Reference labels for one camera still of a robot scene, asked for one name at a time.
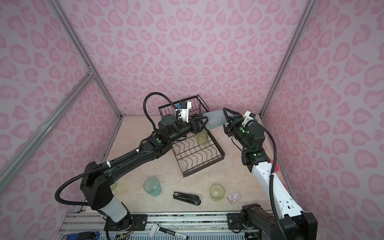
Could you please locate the teal clear cup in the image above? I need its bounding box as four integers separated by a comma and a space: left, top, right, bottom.
143, 177, 162, 197
203, 110, 228, 131

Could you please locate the yellow-green clear cup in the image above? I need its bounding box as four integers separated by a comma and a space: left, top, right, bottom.
197, 129, 209, 146

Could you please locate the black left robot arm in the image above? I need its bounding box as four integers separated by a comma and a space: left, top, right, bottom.
80, 115, 208, 231

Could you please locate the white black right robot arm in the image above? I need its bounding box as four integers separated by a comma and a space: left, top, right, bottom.
223, 108, 318, 240

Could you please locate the opaque pink cup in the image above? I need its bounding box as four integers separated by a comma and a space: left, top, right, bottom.
271, 160, 280, 173

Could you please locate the yellow-green cup front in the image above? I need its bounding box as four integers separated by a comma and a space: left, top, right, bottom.
210, 184, 225, 202

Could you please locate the small red white card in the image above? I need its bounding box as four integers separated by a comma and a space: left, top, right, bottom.
227, 190, 242, 204

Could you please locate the black stapler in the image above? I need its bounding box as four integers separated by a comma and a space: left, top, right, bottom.
173, 192, 201, 206

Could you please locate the black marker pen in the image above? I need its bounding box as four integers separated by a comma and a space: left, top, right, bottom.
149, 224, 190, 240

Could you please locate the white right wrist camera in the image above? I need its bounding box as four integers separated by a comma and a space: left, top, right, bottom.
242, 111, 256, 126

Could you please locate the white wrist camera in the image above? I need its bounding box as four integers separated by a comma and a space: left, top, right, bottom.
177, 101, 192, 123
242, 111, 256, 126

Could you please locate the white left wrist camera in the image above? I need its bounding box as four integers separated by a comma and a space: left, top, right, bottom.
177, 101, 192, 123

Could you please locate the black wire dish rack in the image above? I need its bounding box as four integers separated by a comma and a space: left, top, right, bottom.
158, 95, 225, 178

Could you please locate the aluminium frame left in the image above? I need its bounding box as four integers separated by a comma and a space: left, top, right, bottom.
1, 1, 117, 199

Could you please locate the aluminium corner frame right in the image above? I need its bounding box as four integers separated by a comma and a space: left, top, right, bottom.
260, 0, 318, 119

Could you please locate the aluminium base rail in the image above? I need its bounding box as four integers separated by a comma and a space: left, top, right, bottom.
56, 211, 258, 240

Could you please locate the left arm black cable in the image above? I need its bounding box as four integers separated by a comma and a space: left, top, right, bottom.
54, 91, 178, 207

